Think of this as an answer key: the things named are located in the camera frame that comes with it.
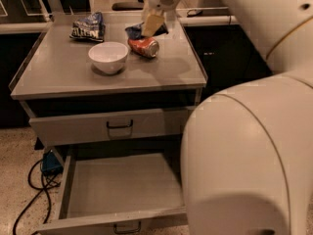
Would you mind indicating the dark blue rxbar wrapper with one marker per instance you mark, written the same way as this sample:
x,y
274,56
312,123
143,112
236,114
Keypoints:
x,y
134,32

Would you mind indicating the black office chair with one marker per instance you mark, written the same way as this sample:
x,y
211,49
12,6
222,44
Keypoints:
x,y
128,5

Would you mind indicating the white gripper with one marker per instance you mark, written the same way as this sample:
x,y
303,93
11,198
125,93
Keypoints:
x,y
154,21

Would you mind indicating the white ceramic bowl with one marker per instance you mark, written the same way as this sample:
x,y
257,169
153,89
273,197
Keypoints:
x,y
109,57

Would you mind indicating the dark low cabinet right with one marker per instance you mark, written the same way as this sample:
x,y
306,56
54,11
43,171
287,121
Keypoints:
x,y
227,55

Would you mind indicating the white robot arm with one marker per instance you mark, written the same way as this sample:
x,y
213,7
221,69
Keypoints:
x,y
247,151

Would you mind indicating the blue power box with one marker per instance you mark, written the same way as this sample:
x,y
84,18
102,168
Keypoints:
x,y
50,164

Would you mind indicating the dark low cabinet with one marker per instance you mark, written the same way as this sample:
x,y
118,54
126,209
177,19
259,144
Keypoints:
x,y
14,48
227,55

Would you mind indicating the red soda can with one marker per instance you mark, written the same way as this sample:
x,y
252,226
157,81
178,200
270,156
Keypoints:
x,y
147,47

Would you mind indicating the dark low cabinet left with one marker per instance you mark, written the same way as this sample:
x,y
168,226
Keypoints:
x,y
14,48

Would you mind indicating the open grey lower drawer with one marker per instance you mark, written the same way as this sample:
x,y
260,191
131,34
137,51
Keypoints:
x,y
118,194

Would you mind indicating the blue chip bag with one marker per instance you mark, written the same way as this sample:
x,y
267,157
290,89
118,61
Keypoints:
x,y
90,28

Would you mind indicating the grey drawer cabinet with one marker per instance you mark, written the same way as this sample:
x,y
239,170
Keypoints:
x,y
71,99

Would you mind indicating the closed grey upper drawer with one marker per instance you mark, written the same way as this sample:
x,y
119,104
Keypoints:
x,y
64,130

